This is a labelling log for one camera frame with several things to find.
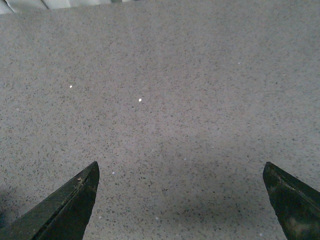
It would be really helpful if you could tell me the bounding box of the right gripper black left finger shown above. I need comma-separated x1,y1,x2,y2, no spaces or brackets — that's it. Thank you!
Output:
0,161,100,240

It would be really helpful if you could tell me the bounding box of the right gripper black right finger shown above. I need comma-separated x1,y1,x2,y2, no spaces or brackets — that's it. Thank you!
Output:
262,162,320,240

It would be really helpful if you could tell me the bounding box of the grey white curtain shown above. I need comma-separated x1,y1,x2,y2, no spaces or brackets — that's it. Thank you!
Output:
0,0,131,15

